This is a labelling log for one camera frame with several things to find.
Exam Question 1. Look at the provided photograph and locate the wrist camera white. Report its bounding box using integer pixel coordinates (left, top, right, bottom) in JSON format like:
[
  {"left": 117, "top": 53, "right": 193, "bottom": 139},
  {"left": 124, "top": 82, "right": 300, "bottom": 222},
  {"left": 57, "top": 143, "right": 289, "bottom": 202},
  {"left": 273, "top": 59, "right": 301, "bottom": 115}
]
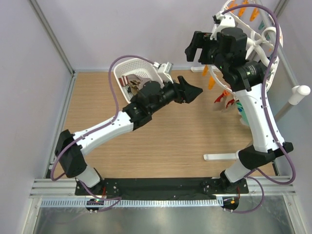
[
  {"left": 157, "top": 62, "right": 174, "bottom": 83},
  {"left": 210, "top": 12, "right": 235, "bottom": 40}
]

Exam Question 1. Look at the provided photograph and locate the white round clip hanger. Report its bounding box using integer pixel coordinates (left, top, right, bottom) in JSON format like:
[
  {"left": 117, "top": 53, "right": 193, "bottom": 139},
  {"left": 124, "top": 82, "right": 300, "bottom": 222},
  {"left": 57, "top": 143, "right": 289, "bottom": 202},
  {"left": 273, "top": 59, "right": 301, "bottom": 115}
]
[{"left": 202, "top": 0, "right": 283, "bottom": 95}]

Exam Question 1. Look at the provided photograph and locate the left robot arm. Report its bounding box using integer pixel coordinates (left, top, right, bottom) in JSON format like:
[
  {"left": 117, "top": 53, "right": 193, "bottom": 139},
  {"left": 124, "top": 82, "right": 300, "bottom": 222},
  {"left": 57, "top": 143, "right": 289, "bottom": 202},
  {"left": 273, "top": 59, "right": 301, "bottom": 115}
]
[{"left": 55, "top": 76, "right": 203, "bottom": 195}]

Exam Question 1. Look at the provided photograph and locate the white and grey drying rack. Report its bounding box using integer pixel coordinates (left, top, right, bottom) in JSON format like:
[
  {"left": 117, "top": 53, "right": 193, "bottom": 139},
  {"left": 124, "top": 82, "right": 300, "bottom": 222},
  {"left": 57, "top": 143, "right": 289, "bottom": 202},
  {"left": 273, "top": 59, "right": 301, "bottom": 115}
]
[{"left": 190, "top": 0, "right": 312, "bottom": 162}]

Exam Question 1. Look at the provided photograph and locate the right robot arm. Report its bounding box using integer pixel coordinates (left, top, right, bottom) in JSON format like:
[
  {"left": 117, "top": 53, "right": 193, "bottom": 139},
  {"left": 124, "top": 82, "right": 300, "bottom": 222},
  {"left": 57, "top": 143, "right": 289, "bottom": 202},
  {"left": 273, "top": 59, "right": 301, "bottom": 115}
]
[{"left": 185, "top": 27, "right": 293, "bottom": 193}]

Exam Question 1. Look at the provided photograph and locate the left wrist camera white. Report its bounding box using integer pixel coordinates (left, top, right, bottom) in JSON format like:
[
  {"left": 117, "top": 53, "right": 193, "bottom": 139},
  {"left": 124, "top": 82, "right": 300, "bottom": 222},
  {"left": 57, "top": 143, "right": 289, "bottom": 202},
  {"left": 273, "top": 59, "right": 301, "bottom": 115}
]
[{"left": 157, "top": 62, "right": 174, "bottom": 83}]

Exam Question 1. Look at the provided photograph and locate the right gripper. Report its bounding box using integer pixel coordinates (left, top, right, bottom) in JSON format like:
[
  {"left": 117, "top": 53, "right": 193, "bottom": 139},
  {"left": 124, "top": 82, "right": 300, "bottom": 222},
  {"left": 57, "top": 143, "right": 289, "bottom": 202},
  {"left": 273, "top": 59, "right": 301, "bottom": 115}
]
[{"left": 184, "top": 31, "right": 228, "bottom": 73}]

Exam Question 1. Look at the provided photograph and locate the white perforated plastic basket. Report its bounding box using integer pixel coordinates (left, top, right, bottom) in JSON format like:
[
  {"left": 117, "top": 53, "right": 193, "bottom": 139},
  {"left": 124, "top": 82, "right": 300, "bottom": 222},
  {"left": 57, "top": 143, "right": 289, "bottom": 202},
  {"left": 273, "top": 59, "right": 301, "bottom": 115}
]
[{"left": 113, "top": 58, "right": 164, "bottom": 103}]

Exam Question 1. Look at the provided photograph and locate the grey sock rust striped cuff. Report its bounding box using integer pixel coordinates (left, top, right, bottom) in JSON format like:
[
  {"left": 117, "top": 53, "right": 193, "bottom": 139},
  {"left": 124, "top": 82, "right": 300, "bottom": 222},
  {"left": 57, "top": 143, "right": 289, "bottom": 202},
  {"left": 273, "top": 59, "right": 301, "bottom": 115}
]
[{"left": 118, "top": 76, "right": 129, "bottom": 87}]

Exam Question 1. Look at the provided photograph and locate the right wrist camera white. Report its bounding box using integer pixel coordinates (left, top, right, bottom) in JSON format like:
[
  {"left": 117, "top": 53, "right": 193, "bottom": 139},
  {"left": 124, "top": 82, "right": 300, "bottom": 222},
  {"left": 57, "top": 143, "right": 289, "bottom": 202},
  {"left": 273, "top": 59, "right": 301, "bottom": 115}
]
[{"left": 210, "top": 12, "right": 235, "bottom": 40}]

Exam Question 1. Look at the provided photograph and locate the slotted grey cable duct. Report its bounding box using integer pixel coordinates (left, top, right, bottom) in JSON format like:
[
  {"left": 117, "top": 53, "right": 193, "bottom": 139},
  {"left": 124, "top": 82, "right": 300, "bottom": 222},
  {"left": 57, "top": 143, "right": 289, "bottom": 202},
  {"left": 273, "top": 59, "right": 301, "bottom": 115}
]
[{"left": 40, "top": 197, "right": 223, "bottom": 208}]

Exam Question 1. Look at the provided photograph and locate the teal patterned sock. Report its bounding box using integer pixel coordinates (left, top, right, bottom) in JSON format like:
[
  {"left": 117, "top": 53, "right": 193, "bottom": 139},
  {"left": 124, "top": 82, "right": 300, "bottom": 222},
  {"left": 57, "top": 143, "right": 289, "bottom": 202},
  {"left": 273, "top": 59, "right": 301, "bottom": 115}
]
[{"left": 236, "top": 101, "right": 249, "bottom": 127}]

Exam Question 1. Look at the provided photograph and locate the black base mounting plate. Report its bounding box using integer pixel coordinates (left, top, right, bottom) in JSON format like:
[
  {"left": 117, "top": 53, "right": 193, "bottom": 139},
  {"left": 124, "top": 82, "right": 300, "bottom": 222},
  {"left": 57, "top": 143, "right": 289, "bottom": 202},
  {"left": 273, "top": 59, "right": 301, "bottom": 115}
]
[{"left": 75, "top": 177, "right": 249, "bottom": 199}]

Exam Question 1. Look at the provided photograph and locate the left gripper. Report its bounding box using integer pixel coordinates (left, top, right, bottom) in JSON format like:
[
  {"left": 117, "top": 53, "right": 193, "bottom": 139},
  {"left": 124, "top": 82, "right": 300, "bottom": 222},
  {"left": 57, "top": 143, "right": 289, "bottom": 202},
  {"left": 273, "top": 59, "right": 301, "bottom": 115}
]
[{"left": 149, "top": 76, "right": 202, "bottom": 115}]

